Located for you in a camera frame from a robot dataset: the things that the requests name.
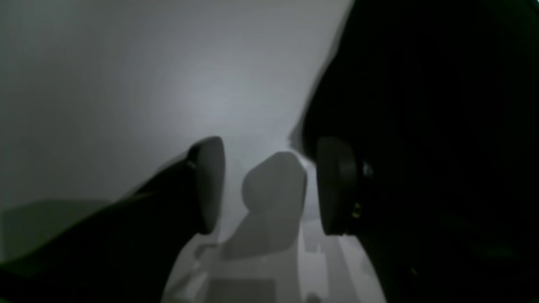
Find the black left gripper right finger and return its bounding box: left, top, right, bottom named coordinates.
left=316, top=137, right=379, bottom=303

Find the black T-shirt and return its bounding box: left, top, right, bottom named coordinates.
left=302, top=0, right=539, bottom=303

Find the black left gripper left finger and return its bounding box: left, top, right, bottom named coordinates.
left=1, top=136, right=226, bottom=303

